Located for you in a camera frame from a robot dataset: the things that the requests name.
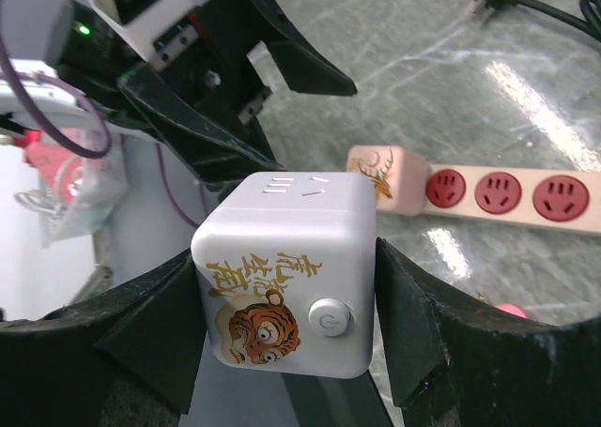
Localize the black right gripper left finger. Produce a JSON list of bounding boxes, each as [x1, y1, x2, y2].
[[1, 251, 206, 426]]

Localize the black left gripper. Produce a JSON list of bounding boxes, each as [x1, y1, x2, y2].
[[116, 0, 357, 183]]

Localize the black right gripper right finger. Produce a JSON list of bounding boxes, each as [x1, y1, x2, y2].
[[376, 239, 600, 426]]

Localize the white cube socket adapter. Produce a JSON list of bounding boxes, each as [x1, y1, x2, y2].
[[191, 172, 377, 379]]

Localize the pink cube socket adapter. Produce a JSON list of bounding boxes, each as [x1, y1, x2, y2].
[[346, 145, 431, 216]]

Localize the beige power strip red sockets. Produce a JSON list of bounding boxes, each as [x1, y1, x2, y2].
[[424, 164, 600, 236]]

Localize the pink flat plug adapter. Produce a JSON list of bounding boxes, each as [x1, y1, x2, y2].
[[496, 303, 529, 319]]

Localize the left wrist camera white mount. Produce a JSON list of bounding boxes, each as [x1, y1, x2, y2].
[[87, 0, 205, 71]]

